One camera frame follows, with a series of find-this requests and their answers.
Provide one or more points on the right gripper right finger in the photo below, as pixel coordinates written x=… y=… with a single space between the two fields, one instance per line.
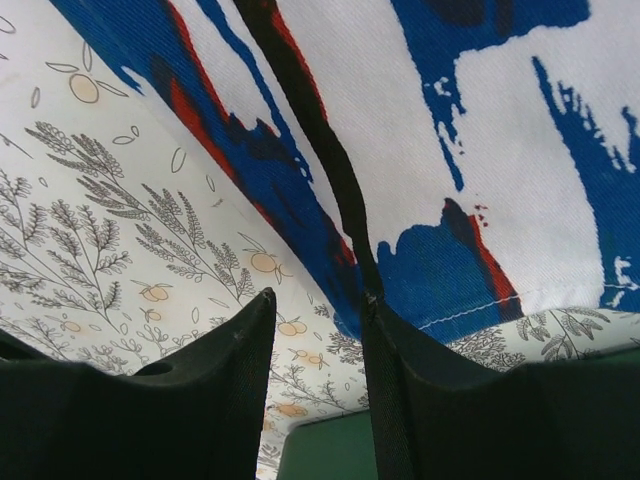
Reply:
x=438 y=415

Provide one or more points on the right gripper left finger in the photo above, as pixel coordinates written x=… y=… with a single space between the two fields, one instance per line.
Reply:
x=195 y=414

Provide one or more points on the floral table mat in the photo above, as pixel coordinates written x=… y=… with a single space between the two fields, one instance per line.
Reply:
x=121 y=244

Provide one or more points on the blue patterned trousers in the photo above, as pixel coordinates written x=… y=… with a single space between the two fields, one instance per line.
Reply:
x=470 y=163

